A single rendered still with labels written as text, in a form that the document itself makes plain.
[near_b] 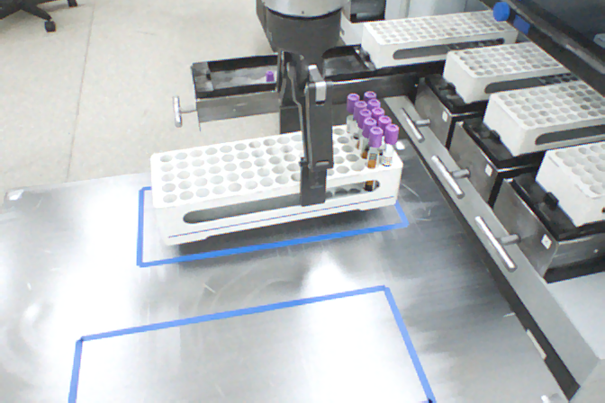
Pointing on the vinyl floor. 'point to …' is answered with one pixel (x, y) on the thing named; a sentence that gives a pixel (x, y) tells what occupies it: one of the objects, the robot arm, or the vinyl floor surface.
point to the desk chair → (22, 0)
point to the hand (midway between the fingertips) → (301, 161)
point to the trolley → (253, 305)
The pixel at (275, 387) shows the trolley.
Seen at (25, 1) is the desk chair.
